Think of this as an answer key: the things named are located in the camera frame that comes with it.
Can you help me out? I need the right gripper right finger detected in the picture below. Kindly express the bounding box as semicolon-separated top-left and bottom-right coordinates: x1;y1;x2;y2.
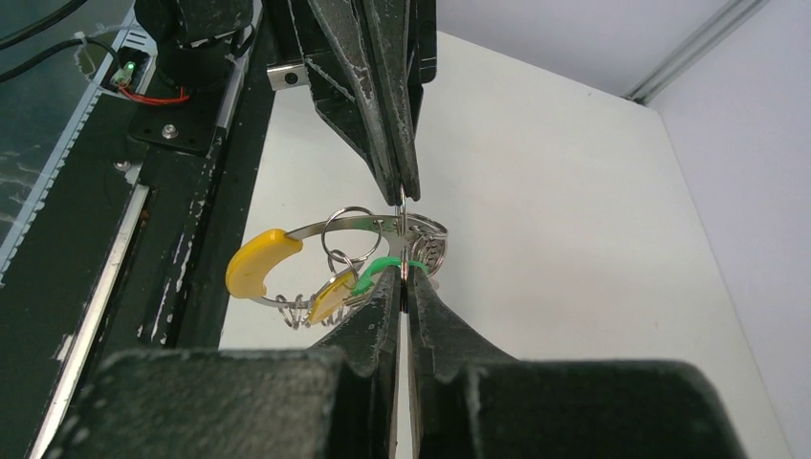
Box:
406;269;746;458

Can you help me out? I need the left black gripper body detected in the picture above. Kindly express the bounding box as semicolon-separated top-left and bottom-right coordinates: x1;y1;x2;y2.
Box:
262;1;437;185

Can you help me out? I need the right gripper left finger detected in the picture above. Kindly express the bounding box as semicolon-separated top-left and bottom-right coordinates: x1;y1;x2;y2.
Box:
45;269;401;458

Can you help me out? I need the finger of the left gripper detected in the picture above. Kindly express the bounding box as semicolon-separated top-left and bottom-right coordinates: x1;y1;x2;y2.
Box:
303;1;402;206
362;1;420;202

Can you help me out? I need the key with green tag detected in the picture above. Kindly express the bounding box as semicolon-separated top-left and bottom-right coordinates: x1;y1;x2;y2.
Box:
344;256;402;307

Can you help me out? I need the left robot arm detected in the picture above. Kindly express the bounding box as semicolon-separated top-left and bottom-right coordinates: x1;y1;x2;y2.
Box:
134;0;437;206

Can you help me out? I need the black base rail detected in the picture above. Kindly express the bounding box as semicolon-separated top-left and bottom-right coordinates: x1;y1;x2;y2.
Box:
1;12;274;458

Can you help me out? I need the left black camera cable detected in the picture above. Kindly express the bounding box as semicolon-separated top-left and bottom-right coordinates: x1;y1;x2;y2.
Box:
0;0;121;87

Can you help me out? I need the right aluminium frame post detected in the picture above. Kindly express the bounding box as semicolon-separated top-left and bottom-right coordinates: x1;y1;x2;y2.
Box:
624;0;769;105

